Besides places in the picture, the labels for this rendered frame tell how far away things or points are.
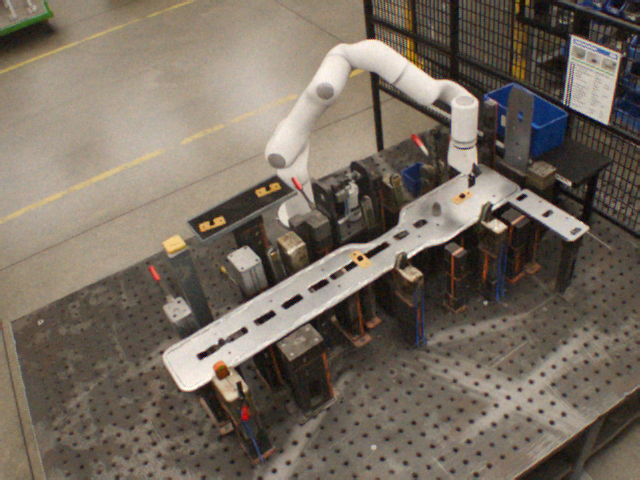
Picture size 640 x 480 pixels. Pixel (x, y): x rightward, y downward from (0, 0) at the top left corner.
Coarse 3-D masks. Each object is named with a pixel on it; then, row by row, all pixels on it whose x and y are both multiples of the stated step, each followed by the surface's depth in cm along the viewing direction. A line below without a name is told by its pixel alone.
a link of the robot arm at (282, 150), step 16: (336, 64) 194; (320, 80) 191; (336, 80) 191; (304, 96) 205; (320, 96) 194; (336, 96) 194; (304, 112) 209; (320, 112) 208; (288, 128) 215; (304, 128) 214; (272, 144) 219; (288, 144) 218; (272, 160) 222; (288, 160) 221
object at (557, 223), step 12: (528, 192) 217; (516, 204) 213; (528, 204) 212; (540, 204) 211; (552, 204) 211; (540, 216) 207; (552, 216) 206; (564, 216) 205; (552, 228) 202; (564, 228) 201; (588, 228) 200
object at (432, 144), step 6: (426, 132) 215; (432, 132) 215; (438, 132) 213; (426, 138) 217; (432, 138) 218; (438, 138) 214; (432, 144) 219; (432, 150) 219; (438, 150) 220; (432, 156) 220; (438, 156) 222; (432, 162) 222; (438, 162) 223; (438, 168) 226
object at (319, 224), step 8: (304, 216) 212; (312, 216) 211; (320, 216) 210; (312, 224) 208; (320, 224) 207; (328, 224) 209; (312, 232) 210; (320, 232) 209; (328, 232) 211; (312, 240) 213; (320, 240) 211; (328, 240) 214; (312, 248) 218; (320, 248) 213; (328, 248) 217; (320, 256) 217
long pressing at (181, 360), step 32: (448, 192) 223; (480, 192) 220; (512, 192) 218; (448, 224) 210; (384, 256) 203; (288, 288) 199; (320, 288) 197; (352, 288) 195; (224, 320) 192; (288, 320) 189; (192, 352) 184; (224, 352) 183; (256, 352) 182; (192, 384) 176
